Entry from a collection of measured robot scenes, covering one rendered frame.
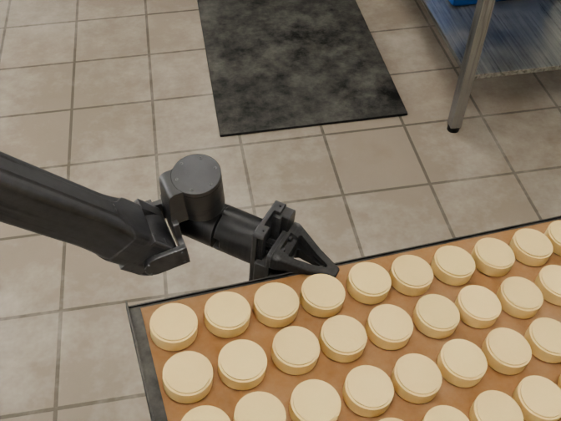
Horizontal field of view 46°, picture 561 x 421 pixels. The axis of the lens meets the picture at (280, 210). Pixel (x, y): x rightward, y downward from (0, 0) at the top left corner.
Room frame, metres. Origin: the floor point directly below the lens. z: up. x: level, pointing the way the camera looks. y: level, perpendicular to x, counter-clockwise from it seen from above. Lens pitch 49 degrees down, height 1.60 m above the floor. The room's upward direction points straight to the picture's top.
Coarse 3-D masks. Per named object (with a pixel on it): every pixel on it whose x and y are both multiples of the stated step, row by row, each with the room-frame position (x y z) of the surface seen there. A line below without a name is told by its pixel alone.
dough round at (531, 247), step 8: (520, 232) 0.53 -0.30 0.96; (528, 232) 0.53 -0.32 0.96; (536, 232) 0.54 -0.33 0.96; (512, 240) 0.53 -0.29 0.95; (520, 240) 0.52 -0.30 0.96; (528, 240) 0.52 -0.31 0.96; (536, 240) 0.52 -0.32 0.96; (544, 240) 0.52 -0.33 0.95; (512, 248) 0.52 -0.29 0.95; (520, 248) 0.51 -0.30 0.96; (528, 248) 0.51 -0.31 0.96; (536, 248) 0.51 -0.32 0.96; (544, 248) 0.51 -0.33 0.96; (552, 248) 0.51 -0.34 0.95; (520, 256) 0.50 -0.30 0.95; (528, 256) 0.50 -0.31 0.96; (536, 256) 0.50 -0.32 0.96; (544, 256) 0.50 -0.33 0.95; (528, 264) 0.49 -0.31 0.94; (536, 264) 0.49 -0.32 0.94
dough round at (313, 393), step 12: (300, 384) 0.31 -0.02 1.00; (312, 384) 0.31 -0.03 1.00; (324, 384) 0.31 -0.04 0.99; (300, 396) 0.29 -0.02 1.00; (312, 396) 0.29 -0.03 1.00; (324, 396) 0.29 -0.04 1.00; (336, 396) 0.29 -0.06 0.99; (300, 408) 0.28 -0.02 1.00; (312, 408) 0.28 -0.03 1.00; (324, 408) 0.28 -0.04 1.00; (336, 408) 0.28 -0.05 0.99; (300, 420) 0.27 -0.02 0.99; (312, 420) 0.27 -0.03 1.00; (324, 420) 0.27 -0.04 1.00
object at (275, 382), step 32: (544, 224) 0.57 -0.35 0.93; (384, 256) 0.49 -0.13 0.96; (256, 288) 0.43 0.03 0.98; (448, 288) 0.45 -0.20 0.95; (256, 320) 0.39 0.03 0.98; (320, 320) 0.40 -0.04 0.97; (512, 320) 0.41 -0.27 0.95; (160, 352) 0.34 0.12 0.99; (320, 352) 0.36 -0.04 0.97; (384, 352) 0.36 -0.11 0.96; (416, 352) 0.36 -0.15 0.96; (160, 384) 0.31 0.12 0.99; (224, 384) 0.31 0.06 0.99; (288, 384) 0.31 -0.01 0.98; (448, 384) 0.32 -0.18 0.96; (480, 384) 0.33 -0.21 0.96; (512, 384) 0.33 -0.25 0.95; (288, 416) 0.28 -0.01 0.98; (352, 416) 0.28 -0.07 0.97; (384, 416) 0.28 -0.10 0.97; (416, 416) 0.29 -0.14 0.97
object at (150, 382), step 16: (528, 224) 0.57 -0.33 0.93; (448, 240) 0.53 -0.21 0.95; (368, 256) 0.49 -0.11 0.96; (288, 272) 0.46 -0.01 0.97; (224, 288) 0.43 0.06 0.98; (144, 304) 0.40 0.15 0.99; (144, 336) 0.36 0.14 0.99; (144, 352) 0.34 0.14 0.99; (144, 368) 0.32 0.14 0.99; (144, 384) 0.30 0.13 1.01; (160, 400) 0.29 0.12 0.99; (160, 416) 0.27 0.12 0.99
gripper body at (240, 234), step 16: (272, 208) 0.52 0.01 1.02; (224, 224) 0.51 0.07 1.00; (240, 224) 0.51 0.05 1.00; (256, 224) 0.51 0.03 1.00; (224, 240) 0.50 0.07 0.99; (240, 240) 0.49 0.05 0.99; (256, 240) 0.47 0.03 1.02; (272, 240) 0.50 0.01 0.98; (240, 256) 0.49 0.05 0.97; (256, 256) 0.48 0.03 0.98
